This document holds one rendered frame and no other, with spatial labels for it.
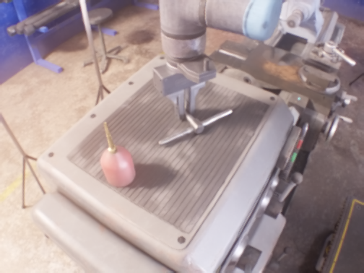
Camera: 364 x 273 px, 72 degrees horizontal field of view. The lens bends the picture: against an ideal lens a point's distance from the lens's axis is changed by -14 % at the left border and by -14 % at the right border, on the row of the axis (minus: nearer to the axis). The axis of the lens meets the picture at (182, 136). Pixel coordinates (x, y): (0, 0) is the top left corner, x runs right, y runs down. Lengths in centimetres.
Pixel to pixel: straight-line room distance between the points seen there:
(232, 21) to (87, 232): 50
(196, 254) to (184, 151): 24
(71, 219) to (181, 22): 47
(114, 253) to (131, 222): 8
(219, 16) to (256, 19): 6
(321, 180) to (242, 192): 184
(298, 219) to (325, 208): 26
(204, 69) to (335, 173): 210
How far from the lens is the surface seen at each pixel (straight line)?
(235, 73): 110
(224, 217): 59
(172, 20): 54
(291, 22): 191
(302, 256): 208
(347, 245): 187
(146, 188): 60
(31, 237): 227
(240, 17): 48
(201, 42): 57
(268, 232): 117
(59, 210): 68
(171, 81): 61
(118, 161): 56
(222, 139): 68
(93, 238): 63
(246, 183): 65
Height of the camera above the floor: 185
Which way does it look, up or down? 48 degrees down
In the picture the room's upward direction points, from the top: 1 degrees counter-clockwise
